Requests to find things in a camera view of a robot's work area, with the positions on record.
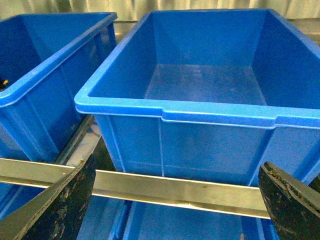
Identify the left blue plastic bin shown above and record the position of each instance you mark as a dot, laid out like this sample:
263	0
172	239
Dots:
46	59

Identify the right blue plastic bin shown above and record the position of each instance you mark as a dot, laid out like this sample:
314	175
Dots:
209	95

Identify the lower left blue bin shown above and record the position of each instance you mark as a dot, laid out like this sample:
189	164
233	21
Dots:
105	218

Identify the blue plastic bin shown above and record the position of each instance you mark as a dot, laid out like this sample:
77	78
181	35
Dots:
209	95
46	59

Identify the metal shelf front rail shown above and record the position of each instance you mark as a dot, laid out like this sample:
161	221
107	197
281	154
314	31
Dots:
190	194

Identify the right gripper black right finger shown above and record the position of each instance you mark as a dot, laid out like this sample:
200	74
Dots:
293	206

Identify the lower right blue bin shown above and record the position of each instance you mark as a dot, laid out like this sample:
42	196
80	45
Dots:
146	221

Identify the metal centre divider rail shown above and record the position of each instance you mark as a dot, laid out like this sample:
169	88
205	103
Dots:
80	144

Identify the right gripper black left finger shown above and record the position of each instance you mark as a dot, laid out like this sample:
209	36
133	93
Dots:
58	212

